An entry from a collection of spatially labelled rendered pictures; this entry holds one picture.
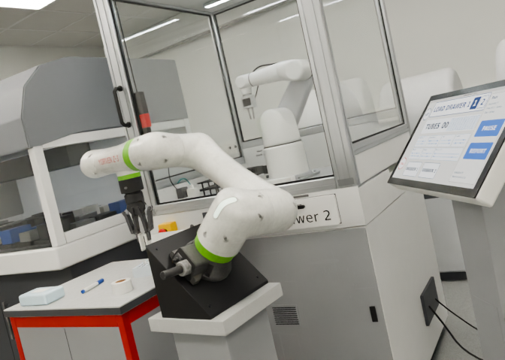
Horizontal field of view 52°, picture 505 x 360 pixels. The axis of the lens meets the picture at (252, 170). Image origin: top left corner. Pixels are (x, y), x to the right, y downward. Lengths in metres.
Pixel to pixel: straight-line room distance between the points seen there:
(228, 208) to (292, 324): 0.92
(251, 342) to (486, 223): 0.70
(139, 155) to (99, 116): 1.14
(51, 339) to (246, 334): 0.86
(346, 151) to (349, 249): 0.36
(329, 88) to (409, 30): 3.20
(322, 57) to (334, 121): 0.23
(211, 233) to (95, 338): 0.71
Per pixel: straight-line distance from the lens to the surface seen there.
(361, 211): 1.89
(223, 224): 1.35
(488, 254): 1.49
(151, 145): 1.64
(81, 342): 1.99
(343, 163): 1.87
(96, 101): 2.80
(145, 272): 2.08
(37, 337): 2.17
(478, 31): 4.88
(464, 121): 1.45
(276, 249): 2.06
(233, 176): 1.58
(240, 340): 1.48
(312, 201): 1.93
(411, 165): 1.59
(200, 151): 1.70
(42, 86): 2.60
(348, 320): 2.05
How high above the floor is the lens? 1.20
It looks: 4 degrees down
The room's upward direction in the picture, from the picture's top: 13 degrees counter-clockwise
